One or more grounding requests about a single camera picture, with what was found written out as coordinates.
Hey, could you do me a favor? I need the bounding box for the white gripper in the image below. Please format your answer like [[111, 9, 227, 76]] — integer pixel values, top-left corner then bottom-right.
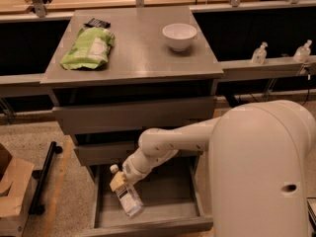
[[110, 149, 164, 192]]

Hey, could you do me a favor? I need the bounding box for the clear plastic bottle with label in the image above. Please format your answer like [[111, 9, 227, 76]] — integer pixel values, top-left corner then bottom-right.
[[110, 164, 144, 218]]

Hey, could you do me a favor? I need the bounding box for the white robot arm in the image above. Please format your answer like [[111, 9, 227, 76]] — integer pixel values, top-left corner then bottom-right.
[[110, 100, 316, 237]]

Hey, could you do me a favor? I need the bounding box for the grey middle drawer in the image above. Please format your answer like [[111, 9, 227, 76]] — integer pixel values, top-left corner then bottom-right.
[[72, 138, 203, 167]]

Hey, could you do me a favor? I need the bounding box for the grey open bottom drawer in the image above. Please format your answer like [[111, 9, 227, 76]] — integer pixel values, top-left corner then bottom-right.
[[80, 157, 212, 237]]

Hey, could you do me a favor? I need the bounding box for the grey top drawer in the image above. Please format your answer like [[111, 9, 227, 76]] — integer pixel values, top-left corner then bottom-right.
[[53, 97, 215, 134]]

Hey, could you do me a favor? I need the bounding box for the grey drawer cabinet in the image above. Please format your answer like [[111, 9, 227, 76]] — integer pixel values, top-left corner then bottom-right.
[[39, 6, 225, 170]]

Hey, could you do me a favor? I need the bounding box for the clear pump dispenser bottle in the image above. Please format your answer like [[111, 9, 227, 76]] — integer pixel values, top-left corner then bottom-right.
[[251, 41, 268, 65]]

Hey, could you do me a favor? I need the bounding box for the black metal bar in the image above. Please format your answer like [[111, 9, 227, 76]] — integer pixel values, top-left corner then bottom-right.
[[29, 141, 63, 215]]

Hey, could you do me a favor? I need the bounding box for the brown cardboard box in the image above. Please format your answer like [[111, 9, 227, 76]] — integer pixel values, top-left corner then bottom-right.
[[0, 144, 36, 237]]

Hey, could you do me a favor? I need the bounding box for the green snack bag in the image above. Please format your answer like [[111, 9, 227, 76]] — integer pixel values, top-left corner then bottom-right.
[[60, 27, 116, 70]]

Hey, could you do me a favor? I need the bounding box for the white bowl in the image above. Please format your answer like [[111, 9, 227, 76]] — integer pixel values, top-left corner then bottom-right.
[[162, 23, 198, 51]]

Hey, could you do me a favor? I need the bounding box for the small black packet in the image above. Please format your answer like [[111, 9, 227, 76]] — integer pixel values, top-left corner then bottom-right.
[[85, 18, 111, 29]]

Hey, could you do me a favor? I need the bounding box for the black bar at right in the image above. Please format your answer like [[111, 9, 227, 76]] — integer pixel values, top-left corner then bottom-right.
[[307, 197, 316, 226]]

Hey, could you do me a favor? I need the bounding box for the grey metal rail shelf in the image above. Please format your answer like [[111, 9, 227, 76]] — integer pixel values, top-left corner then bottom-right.
[[219, 55, 316, 82]]

